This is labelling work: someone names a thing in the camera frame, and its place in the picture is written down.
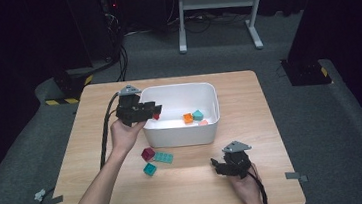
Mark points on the black stand base striped tape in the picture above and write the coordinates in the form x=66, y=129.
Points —
x=67, y=84

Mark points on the red toy block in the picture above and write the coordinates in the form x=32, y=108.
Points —
x=156, y=116

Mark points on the green toy block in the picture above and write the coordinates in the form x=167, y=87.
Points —
x=198, y=115

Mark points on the person's left hand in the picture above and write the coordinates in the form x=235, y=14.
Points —
x=123, y=137

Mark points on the pink toy block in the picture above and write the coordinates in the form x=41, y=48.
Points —
x=203, y=122

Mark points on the teal studded plate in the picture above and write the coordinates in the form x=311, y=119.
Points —
x=163, y=157

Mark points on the black curtain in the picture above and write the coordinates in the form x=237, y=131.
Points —
x=3, y=48
x=344, y=9

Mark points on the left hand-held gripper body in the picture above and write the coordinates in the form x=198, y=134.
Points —
x=131, y=110

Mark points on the magenta sloped toy block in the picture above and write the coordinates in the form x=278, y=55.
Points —
x=148, y=154

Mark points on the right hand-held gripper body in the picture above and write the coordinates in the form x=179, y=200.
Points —
x=236, y=163

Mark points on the person's right hand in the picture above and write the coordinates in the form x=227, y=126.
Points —
x=244, y=189

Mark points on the hollow teal toy block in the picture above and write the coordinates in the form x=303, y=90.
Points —
x=150, y=169

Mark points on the white plastic bin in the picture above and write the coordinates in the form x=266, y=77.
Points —
x=180, y=137

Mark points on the orange toy block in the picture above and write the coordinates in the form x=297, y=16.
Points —
x=188, y=118

